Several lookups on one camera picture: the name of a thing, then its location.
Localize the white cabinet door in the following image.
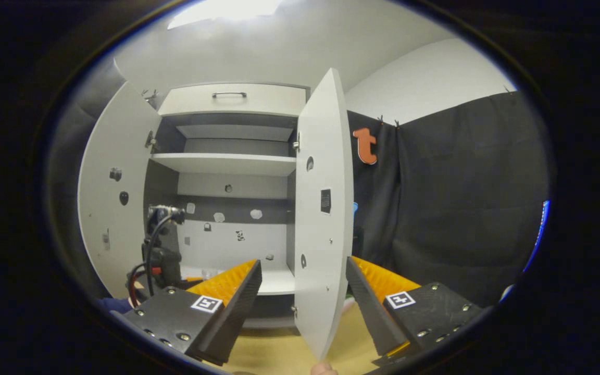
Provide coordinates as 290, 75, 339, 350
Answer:
77, 81, 163, 300
293, 68, 355, 361

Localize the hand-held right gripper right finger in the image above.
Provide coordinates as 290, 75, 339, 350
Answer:
345, 255, 484, 365

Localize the white and grey cabinet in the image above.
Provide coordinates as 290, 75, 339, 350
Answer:
144, 82, 311, 329

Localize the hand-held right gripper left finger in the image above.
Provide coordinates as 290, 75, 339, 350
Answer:
123, 259, 263, 367

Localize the black cable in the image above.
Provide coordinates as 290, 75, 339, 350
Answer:
132, 214, 177, 305

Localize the red cable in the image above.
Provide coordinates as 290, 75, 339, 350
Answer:
127, 263, 161, 309

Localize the white cabinet shelf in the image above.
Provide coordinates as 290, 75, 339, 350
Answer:
150, 153, 297, 177

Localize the black backdrop cloth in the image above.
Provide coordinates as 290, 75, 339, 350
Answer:
347, 90, 549, 308
46, 56, 126, 300

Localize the computer screen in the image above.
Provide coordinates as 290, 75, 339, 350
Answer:
521, 200, 551, 274

